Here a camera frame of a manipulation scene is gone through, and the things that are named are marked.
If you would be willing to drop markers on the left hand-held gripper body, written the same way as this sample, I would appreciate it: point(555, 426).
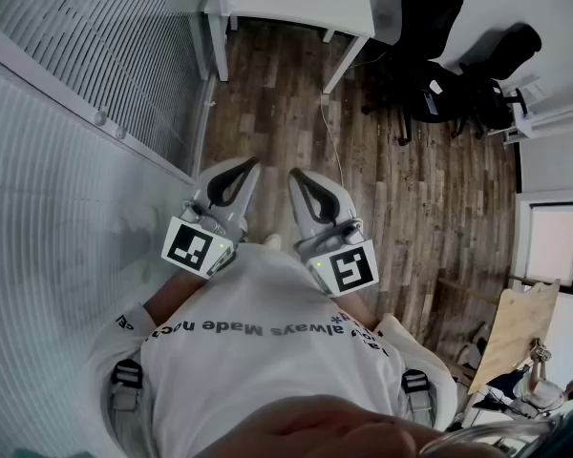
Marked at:
point(191, 251)

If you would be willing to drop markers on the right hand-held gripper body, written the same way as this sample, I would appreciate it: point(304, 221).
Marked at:
point(351, 267)

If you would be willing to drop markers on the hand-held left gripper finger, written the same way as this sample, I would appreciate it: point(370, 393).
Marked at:
point(205, 181)
point(246, 193)

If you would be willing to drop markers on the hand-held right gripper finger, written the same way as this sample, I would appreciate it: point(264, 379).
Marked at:
point(339, 196)
point(298, 213)

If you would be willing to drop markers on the person's left forearm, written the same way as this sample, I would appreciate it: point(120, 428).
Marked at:
point(174, 294)

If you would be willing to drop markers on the person's right forearm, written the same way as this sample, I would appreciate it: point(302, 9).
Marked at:
point(360, 310)

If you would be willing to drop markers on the person's white shoe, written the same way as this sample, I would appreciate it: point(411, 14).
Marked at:
point(271, 240)

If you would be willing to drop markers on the person's white printed shirt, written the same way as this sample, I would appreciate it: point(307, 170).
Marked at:
point(267, 375)

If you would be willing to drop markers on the grey slatted window blinds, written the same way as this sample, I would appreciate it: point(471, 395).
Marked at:
point(52, 136)

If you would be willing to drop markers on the person's face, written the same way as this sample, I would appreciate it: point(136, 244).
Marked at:
point(315, 432)

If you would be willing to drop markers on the light wooden board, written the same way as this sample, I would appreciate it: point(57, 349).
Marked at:
point(515, 332)

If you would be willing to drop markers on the black office chair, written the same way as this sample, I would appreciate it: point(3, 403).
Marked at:
point(494, 103)
point(430, 7)

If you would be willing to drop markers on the white table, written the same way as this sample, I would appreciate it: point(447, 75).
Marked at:
point(291, 7)

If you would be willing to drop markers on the black framed window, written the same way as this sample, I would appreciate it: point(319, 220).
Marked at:
point(554, 241)

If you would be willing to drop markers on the clear eyeglasses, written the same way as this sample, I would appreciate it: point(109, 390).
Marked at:
point(482, 431)

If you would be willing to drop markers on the white shelf frame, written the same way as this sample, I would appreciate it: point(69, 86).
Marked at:
point(549, 122)

